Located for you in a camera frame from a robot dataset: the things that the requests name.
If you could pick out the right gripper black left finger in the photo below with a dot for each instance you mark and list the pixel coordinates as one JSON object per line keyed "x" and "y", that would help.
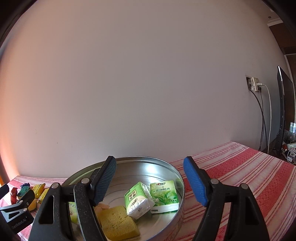
{"x": 53, "y": 221}

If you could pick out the small yellow sponge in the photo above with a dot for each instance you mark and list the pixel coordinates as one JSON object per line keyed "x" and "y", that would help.
{"x": 116, "y": 224}

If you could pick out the yellow sponge green scourer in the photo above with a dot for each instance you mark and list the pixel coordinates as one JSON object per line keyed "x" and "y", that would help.
{"x": 33, "y": 205}

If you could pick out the red snack packet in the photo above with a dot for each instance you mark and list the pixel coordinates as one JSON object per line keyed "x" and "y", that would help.
{"x": 14, "y": 193}

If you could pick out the green scourer sponge back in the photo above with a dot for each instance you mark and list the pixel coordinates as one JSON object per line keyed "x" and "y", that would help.
{"x": 23, "y": 191}

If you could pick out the green white tissue pack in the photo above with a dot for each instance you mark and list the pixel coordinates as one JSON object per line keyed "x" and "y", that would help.
{"x": 138, "y": 201}

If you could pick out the wall power socket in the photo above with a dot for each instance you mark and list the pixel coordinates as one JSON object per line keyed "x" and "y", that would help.
{"x": 252, "y": 83}

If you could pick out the black monitor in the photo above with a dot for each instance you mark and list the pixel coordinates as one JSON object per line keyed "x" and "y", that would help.
{"x": 286, "y": 89}

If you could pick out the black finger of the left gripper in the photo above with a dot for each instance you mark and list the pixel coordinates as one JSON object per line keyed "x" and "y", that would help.
{"x": 19, "y": 211}

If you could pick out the beige snack packet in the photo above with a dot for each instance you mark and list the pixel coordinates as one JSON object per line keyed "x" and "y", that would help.
{"x": 100, "y": 207}

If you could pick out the red white striped bedsheet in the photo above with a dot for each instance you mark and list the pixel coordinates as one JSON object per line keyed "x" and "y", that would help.
{"x": 271, "y": 180}

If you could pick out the green tea tissue pack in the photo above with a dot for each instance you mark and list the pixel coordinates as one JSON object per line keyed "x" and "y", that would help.
{"x": 73, "y": 212}
{"x": 165, "y": 197}

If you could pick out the yellow snack packet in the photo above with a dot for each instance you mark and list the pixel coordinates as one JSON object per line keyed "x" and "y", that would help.
{"x": 42, "y": 196}
{"x": 38, "y": 189}

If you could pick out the blue round cookie tin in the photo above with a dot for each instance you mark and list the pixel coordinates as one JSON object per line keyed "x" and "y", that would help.
{"x": 129, "y": 171}

